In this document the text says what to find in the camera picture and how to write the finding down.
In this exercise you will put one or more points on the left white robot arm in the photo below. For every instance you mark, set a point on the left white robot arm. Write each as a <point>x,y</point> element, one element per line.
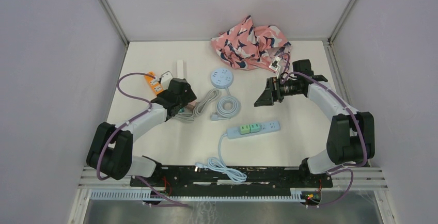
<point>111,150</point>

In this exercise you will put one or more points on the pink patterned cloth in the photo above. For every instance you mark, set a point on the pink patterned cloth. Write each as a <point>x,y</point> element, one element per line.
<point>248,47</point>

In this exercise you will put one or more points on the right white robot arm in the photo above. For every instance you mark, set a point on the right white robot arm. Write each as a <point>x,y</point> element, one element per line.
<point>350,142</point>

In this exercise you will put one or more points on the white power strip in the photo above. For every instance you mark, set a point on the white power strip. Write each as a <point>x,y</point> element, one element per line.
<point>181,69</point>

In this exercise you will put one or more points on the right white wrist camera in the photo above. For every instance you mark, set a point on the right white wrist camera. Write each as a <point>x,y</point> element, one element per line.
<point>275,64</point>

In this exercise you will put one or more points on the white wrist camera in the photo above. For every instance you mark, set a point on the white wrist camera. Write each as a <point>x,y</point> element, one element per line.
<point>165,79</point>
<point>275,64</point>

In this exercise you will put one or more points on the round blue socket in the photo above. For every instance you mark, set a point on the round blue socket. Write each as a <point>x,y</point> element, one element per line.
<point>221,78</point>

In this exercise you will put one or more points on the orange power strip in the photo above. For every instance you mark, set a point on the orange power strip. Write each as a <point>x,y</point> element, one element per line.
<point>153,82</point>

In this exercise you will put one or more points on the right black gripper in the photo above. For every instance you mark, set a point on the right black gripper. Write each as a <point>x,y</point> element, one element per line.
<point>273,83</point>

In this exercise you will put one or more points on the pink adapter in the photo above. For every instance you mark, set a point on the pink adapter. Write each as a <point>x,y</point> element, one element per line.
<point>191,105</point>

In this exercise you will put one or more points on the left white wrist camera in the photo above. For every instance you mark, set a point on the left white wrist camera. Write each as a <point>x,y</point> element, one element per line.
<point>165,79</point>

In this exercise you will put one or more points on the green adapter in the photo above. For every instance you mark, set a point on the green adapter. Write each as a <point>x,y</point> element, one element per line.
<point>245,129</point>

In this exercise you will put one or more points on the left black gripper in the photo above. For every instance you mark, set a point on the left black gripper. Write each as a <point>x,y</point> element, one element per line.
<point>189,96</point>

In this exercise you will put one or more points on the light blue power strip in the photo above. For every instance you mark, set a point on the light blue power strip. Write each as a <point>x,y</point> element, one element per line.
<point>266,127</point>

